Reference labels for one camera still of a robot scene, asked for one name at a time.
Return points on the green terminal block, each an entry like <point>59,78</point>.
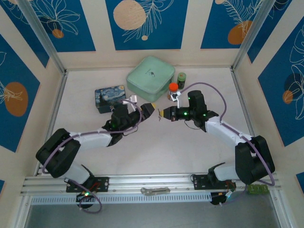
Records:
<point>258,189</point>

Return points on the aluminium frame post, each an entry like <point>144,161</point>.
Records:
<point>255,35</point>
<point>42,38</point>

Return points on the controller board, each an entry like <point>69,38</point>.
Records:
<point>85,198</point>
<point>219,198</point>

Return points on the green-lid dark jar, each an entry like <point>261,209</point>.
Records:
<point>182,80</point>

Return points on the starry night tin box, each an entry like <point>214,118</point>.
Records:
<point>109,98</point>

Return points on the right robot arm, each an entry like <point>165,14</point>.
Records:
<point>223,130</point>

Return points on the mint green zip pouch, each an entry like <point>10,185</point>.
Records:
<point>148,77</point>

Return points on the black right mount plate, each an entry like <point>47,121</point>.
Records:
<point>202,181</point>

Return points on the right controller board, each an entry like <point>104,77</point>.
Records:
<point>219,198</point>

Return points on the silver metal bracket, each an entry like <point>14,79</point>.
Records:
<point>155,191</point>

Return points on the black mount plate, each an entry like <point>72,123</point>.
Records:
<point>202,181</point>
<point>102,184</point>

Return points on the aluminium side rail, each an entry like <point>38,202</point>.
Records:
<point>241,99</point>
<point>55,114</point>

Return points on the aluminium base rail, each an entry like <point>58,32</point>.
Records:
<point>152,181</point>

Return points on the black left mount plate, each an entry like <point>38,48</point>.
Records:
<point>102,184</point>

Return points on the orange-lid bottle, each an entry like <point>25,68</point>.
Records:
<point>173,89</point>

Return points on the left controller board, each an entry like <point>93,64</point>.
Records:
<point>85,198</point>

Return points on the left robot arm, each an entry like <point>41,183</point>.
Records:
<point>92,141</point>

